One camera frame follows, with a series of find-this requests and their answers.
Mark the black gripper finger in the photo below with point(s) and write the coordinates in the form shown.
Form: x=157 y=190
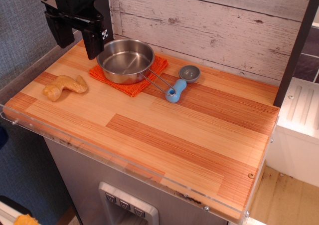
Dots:
x=62 y=33
x=94 y=42

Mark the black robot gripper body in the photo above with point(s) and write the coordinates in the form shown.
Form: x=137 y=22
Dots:
x=69 y=14

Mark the stainless steel pot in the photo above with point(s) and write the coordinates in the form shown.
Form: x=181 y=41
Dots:
x=128 y=61

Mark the orange knitted cloth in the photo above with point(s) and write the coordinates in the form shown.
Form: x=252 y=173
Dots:
x=132 y=90

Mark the blue grey ice cream scoop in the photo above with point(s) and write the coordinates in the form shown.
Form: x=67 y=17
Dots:
x=187 y=74

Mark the clear acrylic edge guard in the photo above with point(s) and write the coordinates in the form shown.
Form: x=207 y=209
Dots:
x=208 y=156

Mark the grey toy fridge cabinet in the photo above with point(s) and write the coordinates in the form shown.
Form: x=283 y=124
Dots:
x=82 y=175

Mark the silver water dispenser panel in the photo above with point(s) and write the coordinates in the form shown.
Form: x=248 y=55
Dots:
x=121 y=208

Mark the yellow object bottom left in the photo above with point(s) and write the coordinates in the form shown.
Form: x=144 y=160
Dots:
x=25 y=220

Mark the white toy sink unit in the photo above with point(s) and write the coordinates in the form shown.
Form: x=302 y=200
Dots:
x=294 y=146

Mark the dark right frame post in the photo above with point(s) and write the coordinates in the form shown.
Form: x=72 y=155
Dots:
x=296 y=51

